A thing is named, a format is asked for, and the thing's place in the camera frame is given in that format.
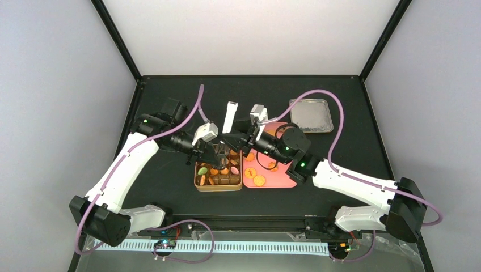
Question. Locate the left circuit board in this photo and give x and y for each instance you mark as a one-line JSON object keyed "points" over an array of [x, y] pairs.
{"points": [[165, 245]]}

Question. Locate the black front rail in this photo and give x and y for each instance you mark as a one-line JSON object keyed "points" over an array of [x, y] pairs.
{"points": [[322, 227]]}

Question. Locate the white slotted cable duct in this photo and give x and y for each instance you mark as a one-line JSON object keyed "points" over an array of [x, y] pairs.
{"points": [[245, 247]]}

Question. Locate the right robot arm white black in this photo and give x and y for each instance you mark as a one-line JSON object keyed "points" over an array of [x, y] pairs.
{"points": [[397, 207]]}

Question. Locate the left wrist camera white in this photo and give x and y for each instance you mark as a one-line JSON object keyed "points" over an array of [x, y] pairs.
{"points": [[206, 132]]}

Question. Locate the silver tin lid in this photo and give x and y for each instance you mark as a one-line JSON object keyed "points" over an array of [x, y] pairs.
{"points": [[312, 116]]}

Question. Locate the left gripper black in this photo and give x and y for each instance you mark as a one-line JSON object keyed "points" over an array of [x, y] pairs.
{"points": [[200, 152]]}

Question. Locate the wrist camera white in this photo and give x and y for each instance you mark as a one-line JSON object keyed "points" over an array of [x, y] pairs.
{"points": [[258, 116], [206, 132]]}

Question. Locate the pink plastic tray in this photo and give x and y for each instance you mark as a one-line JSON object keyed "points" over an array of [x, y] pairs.
{"points": [[276, 178]]}

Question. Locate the round golden cookie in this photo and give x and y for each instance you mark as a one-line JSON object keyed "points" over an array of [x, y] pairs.
{"points": [[259, 180]]}

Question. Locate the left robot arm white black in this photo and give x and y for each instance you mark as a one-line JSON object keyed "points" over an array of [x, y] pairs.
{"points": [[100, 212]]}

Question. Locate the green round cookie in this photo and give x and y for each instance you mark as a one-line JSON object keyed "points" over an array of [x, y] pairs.
{"points": [[202, 171]]}

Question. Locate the gold cookie tin box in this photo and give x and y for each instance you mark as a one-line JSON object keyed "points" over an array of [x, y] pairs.
{"points": [[225, 180]]}

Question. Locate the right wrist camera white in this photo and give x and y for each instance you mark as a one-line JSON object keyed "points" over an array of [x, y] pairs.
{"points": [[258, 116]]}

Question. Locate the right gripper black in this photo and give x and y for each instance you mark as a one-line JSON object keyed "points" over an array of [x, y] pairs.
{"points": [[244, 139]]}

